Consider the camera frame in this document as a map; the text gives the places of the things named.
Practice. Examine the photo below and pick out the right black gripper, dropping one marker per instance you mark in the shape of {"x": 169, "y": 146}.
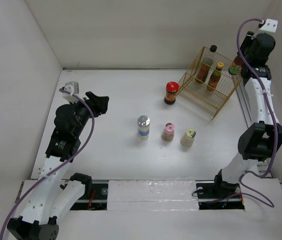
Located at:
{"x": 247, "y": 40}

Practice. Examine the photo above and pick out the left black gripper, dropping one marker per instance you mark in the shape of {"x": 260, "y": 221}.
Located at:
{"x": 100, "y": 102}

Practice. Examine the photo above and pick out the yellow-cap sauce bottle front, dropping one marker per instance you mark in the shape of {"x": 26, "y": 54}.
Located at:
{"x": 236, "y": 66}

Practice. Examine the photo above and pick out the yellow-cap sauce bottle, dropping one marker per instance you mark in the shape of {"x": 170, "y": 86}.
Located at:
{"x": 215, "y": 77}
{"x": 236, "y": 66}

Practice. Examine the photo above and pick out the tall black-cap glass bottle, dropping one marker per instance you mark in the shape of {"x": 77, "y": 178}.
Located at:
{"x": 205, "y": 65}

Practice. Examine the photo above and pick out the silver-cap blue-label shaker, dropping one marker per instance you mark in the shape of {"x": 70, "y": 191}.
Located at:
{"x": 143, "y": 126}

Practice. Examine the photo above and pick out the red-cap dark sauce jar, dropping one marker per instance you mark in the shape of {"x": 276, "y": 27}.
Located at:
{"x": 171, "y": 90}

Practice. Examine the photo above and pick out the yellow-cap beige jar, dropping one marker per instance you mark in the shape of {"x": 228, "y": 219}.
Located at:
{"x": 187, "y": 139}

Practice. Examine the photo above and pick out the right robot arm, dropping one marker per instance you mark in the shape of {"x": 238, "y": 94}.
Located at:
{"x": 264, "y": 137}

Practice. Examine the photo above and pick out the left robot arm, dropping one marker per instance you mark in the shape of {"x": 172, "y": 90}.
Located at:
{"x": 49, "y": 201}

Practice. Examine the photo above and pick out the pink-cap spice jar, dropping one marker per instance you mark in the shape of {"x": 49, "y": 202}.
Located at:
{"x": 168, "y": 132}

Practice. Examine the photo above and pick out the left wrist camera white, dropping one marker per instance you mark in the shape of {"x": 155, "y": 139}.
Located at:
{"x": 70, "y": 88}

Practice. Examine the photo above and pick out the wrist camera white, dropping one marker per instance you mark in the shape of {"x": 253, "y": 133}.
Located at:
{"x": 70, "y": 88}
{"x": 268, "y": 26}

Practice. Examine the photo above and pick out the yellow wire basket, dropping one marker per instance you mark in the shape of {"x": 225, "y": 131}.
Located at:
{"x": 207, "y": 83}

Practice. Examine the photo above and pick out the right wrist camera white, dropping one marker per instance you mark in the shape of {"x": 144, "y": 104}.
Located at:
{"x": 268, "y": 26}

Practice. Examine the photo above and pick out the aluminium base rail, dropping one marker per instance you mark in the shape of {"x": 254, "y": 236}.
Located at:
{"x": 176, "y": 195}

